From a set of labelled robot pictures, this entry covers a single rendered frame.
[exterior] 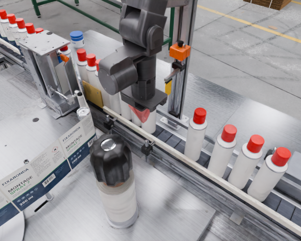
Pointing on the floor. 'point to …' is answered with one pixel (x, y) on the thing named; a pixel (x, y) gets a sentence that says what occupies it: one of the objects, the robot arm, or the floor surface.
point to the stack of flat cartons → (278, 5)
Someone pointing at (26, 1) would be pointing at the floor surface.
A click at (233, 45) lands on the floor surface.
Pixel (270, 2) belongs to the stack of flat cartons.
